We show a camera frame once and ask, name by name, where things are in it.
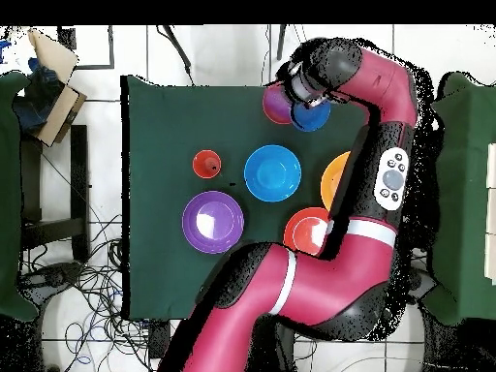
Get tangle of floor cables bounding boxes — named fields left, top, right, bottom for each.
left=20, top=212, right=171, bottom=372

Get black chair base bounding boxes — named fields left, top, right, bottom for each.
left=18, top=261, right=83, bottom=307

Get wide purple bowl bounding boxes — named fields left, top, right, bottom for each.
left=181, top=190, right=245, bottom=255

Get black power strip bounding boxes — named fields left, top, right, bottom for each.
left=147, top=319, right=172, bottom=360

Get green covered table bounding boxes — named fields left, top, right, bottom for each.
left=419, top=70, right=496, bottom=326
left=0, top=70, right=40, bottom=323

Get dark green tablecloth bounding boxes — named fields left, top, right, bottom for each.
left=120, top=74, right=398, bottom=323

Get small dark blue bowl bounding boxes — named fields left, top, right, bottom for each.
left=290, top=98, right=332, bottom=133

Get wide orange bowl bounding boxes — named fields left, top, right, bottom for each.
left=283, top=206, right=333, bottom=257

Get large blue bowl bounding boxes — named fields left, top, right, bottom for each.
left=243, top=143, right=302, bottom=203

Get black tripod leg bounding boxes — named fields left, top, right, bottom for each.
left=155, top=24, right=196, bottom=87

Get white boxes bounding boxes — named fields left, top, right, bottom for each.
left=483, top=141, right=496, bottom=287

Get thin black frame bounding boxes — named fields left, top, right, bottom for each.
left=56, top=24, right=116, bottom=71

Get purple cup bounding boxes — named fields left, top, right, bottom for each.
left=262, top=81, right=295, bottom=126

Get black stool frame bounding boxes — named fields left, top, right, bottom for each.
left=19, top=123, right=91, bottom=264

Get blue cloth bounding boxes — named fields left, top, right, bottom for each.
left=12, top=57, right=65, bottom=133

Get yellow bowl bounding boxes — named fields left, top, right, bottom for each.
left=320, top=150, right=353, bottom=213

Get short black leg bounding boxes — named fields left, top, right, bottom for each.
left=275, top=24, right=288, bottom=62

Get orange cup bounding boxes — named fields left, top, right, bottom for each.
left=192, top=149, right=223, bottom=180

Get cardboard box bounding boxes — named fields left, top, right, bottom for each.
left=13, top=27, right=88, bottom=148

